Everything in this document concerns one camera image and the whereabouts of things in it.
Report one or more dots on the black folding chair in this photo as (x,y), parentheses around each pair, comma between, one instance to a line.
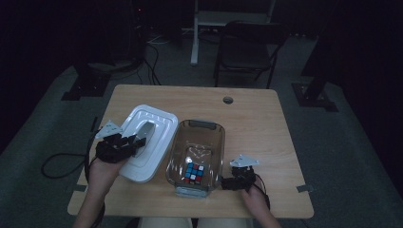
(247,53)

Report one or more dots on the white desk frame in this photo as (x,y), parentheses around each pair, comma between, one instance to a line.
(195,47)

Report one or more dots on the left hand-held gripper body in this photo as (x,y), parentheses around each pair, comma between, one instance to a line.
(112,148)

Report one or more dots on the grey tape piece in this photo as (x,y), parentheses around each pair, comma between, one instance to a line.
(76,188)
(305,188)

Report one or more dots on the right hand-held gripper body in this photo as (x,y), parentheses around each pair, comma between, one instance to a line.
(244,175)

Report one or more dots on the person's left hand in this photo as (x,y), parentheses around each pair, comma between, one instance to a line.
(103,177)

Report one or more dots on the black marker pen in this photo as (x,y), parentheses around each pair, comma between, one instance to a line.
(93,123)

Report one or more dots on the person's right hand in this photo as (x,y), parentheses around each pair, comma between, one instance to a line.
(255,201)

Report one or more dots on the clear plastic storage box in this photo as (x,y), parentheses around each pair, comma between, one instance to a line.
(202,139)

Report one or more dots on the multicoloured puzzle cube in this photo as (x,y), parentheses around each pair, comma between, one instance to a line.
(193,173)

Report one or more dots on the black stand base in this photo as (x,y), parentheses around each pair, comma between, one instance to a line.
(85,85)
(312,98)

